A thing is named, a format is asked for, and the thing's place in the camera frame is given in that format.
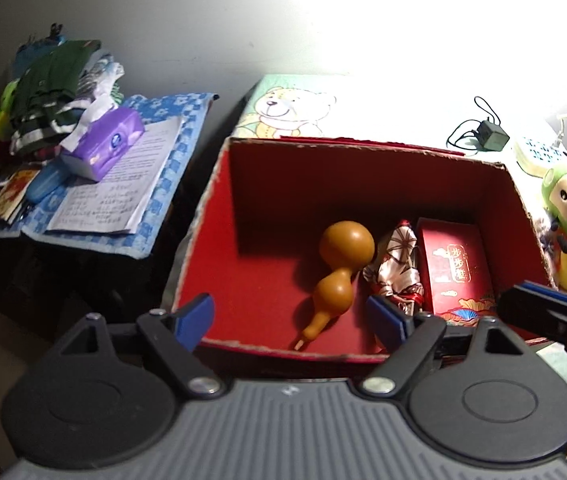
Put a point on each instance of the black charger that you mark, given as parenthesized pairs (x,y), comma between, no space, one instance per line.
(493,135)

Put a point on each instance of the printed bed sheet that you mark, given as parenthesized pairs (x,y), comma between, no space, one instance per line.
(288,105)

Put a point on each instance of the white patterned cloth bundle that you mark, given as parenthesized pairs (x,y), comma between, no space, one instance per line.
(398,260)

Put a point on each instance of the white power strip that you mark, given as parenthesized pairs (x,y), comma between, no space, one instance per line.
(538,155)

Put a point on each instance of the small green toy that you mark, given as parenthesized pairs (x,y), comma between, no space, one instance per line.
(1,110)

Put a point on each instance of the black power adapter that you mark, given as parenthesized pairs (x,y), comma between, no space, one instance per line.
(456,132)

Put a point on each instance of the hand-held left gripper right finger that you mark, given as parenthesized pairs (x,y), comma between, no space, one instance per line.
(388,325)

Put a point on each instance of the blue checkered cloth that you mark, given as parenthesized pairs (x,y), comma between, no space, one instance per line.
(183,125)

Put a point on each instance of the purple tissue pack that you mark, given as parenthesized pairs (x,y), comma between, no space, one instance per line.
(108,142)

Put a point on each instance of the small red yellow book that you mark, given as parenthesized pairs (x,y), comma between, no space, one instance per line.
(11,197)

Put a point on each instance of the blue glasses case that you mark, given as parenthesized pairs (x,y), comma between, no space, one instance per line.
(46,184)

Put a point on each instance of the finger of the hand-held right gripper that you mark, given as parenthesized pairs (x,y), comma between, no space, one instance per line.
(533,312)
(558,294)

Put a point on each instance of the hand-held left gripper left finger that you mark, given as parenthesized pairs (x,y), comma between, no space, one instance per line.
(194,320)

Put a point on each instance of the handwritten paper sheets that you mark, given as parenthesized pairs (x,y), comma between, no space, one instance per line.
(113,195)

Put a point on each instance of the small red gift box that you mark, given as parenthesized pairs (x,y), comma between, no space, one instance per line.
(456,265)

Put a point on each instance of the brown gourd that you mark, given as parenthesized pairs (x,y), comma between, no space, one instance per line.
(346,247)

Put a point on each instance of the pile of clothes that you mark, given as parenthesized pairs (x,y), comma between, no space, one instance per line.
(48,85)

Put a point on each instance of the large red cardboard box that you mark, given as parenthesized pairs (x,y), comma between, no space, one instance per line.
(273,280)

